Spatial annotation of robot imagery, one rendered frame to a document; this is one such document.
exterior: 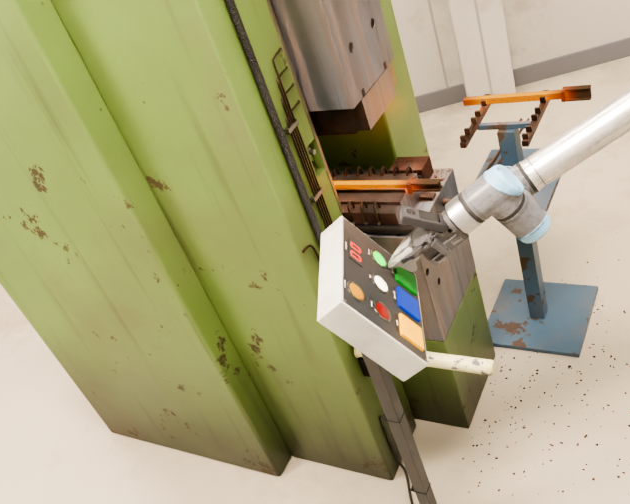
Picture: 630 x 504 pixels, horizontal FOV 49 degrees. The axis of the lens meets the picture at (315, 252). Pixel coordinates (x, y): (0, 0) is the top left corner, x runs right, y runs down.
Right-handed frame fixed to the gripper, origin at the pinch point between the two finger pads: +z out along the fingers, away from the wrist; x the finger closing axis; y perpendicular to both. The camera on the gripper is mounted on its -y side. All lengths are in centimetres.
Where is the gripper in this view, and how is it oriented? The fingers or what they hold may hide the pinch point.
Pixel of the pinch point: (390, 262)
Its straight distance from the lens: 177.2
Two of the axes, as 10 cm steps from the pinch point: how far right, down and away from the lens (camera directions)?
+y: 7.4, 5.5, 3.8
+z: -6.7, 5.8, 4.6
